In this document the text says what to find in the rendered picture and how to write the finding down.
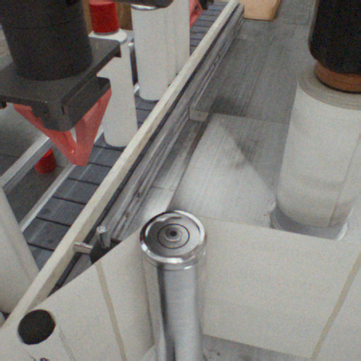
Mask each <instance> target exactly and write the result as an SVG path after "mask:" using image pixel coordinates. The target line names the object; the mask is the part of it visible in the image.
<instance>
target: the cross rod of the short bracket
mask: <svg viewBox="0 0 361 361"><path fill-rule="evenodd" d="M92 248H93V245H89V244H86V243H82V242H78V241H76V242H75V243H74V244H73V247H72V250H73V252H76V253H79V254H82V255H87V256H89V252H90V250H91V249H92Z"/></svg>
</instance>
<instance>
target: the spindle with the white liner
mask: <svg viewBox="0 0 361 361"><path fill-rule="evenodd" d="M308 46H309V53H310V55H311V56H312V57H313V58H314V59H315V60H317V63H316V64H313V65H310V66H309V67H308V68H306V69H305V70H304V71H302V72H301V73H300V75H299V77H298V84H297V93H296V97H295V101H294V104H293V109H292V113H291V118H290V122H289V127H288V128H289V132H288V138H287V141H286V144H285V149H284V158H283V162H282V165H281V169H280V175H279V180H278V185H277V188H276V192H275V202H274V203H273V205H272V207H271V212H270V218H271V222H272V225H273V226H274V227H275V229H276V230H282V231H287V232H290V233H294V234H307V235H311V236H315V237H320V238H325V239H333V240H338V241H340V240H341V239H342V238H343V236H344V235H345V233H346V230H347V221H348V220H349V219H350V218H351V216H352V212H353V205H354V203H355V200H356V198H357V196H358V194H359V190H360V189H361V0H316V1H315V5H314V9H313V16H312V20H311V24H310V28H309V35H308Z"/></svg>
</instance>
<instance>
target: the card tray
mask: <svg viewBox="0 0 361 361"><path fill-rule="evenodd" d="M239 2H240V4H243V5H244V14H243V19H257V20H267V21H272V20H273V18H274V16H275V13H276V10H277V9H278V7H279V5H280V0H240V1H239Z"/></svg>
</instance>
